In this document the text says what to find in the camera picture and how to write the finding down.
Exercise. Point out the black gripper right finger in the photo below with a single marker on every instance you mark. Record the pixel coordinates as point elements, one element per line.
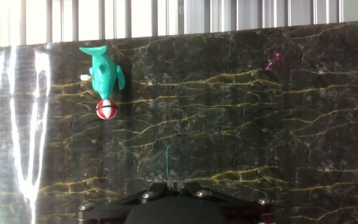
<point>247,214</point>

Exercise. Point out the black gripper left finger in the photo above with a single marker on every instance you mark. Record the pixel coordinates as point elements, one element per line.
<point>104,214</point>

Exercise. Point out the green dolphin toy with ball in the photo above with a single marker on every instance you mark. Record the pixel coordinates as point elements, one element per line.
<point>104,74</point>

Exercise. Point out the black marble pattern mat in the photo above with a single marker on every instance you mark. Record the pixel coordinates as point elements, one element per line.
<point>213,118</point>

